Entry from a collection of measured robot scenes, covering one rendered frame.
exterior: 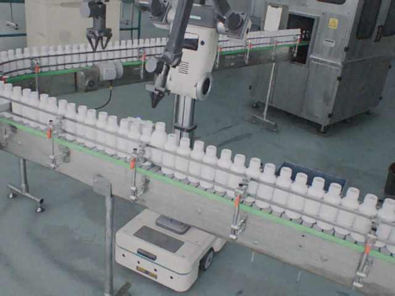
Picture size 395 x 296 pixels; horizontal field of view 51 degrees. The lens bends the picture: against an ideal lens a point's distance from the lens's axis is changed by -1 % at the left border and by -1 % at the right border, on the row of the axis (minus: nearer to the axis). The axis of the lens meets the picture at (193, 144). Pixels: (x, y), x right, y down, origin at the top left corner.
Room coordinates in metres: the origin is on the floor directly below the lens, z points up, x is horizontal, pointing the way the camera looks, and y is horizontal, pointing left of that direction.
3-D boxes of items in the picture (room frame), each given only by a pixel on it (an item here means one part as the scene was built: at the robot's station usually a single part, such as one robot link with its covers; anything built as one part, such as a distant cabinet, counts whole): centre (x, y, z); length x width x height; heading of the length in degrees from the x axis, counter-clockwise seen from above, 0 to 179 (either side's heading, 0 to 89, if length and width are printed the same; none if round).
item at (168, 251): (2.22, 0.06, 0.24); 0.68 x 0.53 x 0.41; 155
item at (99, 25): (1.88, 0.47, 1.51); 0.10 x 0.07 x 0.07; 155
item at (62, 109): (1.78, 0.61, 1.08); 0.06 x 0.06 x 0.17
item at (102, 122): (1.68, 0.40, 1.08); 0.06 x 0.06 x 0.17
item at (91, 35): (1.86, 0.48, 1.44); 0.07 x 0.07 x 0.09; 65
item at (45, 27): (5.72, 1.79, 0.59); 1.10 x 0.62 x 1.18; 137
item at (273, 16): (5.41, -0.81, 1.22); 0.23 x 0.04 x 0.32; 47
